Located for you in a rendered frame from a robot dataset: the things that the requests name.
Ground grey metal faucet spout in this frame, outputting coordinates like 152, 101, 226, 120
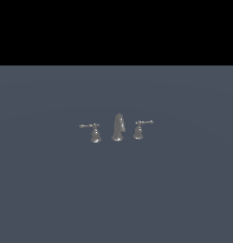
110, 112, 126, 142

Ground grey metal faucet lever handle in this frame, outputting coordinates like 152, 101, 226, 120
78, 122, 103, 144
132, 119, 155, 140

